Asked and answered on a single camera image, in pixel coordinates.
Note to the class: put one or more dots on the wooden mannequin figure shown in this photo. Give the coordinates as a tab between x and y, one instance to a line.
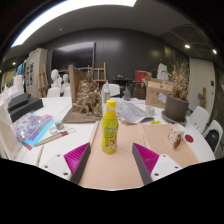
202	96

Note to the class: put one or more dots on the wooden paint brush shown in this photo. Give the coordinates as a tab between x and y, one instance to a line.
55	137

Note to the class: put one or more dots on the dried plant in grey pot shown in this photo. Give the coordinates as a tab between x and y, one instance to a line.
175	108

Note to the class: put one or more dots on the brown sculpture on wooden base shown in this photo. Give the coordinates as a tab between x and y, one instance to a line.
87	100

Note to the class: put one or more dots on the brown cardboard box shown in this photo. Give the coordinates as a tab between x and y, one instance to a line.
156	93

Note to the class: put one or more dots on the small grey jar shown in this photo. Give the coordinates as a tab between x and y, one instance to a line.
59	125

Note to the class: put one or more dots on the yellow drink bottle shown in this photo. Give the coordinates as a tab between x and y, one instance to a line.
110	130

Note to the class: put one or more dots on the red box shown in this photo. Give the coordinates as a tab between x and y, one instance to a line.
140	76

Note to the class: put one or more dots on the white tape roll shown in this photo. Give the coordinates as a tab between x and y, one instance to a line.
150	111

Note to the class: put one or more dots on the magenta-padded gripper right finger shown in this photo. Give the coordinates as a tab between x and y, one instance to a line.
146	159

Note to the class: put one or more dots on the white plaster bust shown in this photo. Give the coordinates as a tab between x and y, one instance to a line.
65	81
55	78

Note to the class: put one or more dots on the black wall screen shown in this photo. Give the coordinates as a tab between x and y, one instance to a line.
73	56

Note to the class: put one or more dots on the flat round red coaster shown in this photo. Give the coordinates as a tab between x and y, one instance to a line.
189	138

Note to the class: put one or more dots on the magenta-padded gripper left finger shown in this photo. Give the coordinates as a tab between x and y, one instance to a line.
76	158

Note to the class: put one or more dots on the grey plant saucer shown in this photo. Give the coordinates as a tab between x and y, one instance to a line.
168	120

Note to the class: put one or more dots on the small yellow packet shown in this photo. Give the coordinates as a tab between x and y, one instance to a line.
155	122

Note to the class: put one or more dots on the white plastic chair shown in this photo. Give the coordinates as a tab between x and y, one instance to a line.
199	118
53	92
114	89
216	125

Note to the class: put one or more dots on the grey printed newspaper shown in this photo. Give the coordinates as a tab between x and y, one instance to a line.
133	112

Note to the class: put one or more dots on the white spray bottle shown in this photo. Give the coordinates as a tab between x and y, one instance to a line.
106	95

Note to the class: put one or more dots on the wooden easel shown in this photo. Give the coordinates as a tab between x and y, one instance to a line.
99	75

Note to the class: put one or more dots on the clear glass bottle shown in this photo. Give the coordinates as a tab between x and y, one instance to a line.
126	93

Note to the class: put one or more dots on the black flat boxes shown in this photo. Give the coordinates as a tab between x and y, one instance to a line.
25	105

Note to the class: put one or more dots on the colourful book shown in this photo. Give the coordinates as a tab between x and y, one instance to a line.
33	128

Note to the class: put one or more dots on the white plaster statue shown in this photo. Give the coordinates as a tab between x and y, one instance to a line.
162	70

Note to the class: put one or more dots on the round ceiling spotlight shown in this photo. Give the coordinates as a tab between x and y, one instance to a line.
187	46
214	51

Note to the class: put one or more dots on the tan wooden board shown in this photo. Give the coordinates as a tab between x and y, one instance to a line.
120	166

